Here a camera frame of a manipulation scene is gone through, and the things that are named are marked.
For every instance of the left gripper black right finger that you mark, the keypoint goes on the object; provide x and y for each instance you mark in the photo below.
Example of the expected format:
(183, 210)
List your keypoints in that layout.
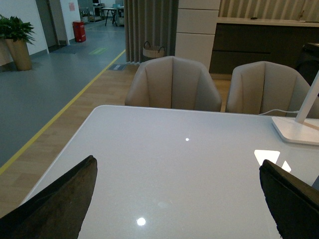
(293, 204)

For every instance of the dark sideboard cabinet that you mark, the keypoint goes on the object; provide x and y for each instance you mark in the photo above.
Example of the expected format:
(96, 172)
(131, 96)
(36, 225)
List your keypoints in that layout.
(240, 41)

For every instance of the red bin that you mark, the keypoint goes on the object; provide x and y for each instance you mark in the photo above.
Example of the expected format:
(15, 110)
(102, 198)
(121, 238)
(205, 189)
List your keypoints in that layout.
(79, 31)

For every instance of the white desk lamp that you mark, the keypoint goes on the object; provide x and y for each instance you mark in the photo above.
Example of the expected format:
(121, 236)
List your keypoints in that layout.
(298, 130)

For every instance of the beige chair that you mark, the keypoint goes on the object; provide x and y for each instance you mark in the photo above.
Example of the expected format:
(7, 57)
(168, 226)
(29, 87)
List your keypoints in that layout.
(266, 88)
(174, 83)

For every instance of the beige chair left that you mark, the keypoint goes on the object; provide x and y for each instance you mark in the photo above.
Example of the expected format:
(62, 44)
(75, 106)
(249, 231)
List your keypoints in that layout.
(174, 83)

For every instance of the tan plant pot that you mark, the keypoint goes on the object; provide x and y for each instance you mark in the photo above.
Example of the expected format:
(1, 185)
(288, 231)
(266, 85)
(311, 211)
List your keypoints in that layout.
(19, 53)

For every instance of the distant black-legged table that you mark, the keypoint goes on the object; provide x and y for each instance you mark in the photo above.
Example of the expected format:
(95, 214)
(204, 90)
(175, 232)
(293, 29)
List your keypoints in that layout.
(114, 14)

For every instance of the white cabinet column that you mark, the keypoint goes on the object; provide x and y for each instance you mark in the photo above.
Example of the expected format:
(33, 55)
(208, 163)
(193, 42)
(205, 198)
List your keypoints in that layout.
(195, 32)

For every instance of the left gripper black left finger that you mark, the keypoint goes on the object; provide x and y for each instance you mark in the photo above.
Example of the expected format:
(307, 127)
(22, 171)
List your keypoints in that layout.
(57, 211)

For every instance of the beige chair right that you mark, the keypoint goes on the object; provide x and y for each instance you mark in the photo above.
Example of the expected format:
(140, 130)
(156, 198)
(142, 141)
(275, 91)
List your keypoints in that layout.
(266, 88)

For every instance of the black washing machine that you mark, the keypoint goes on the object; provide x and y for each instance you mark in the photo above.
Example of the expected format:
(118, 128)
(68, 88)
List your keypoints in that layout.
(308, 62)

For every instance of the grey curtain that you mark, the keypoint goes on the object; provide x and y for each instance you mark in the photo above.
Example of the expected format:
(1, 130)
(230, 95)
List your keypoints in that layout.
(152, 21)

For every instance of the woven basket with handles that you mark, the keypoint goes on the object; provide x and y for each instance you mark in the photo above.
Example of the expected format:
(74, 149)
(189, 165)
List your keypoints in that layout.
(152, 51)

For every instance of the green potted plant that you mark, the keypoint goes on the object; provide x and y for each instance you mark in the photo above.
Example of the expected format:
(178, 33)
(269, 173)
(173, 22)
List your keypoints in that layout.
(15, 29)

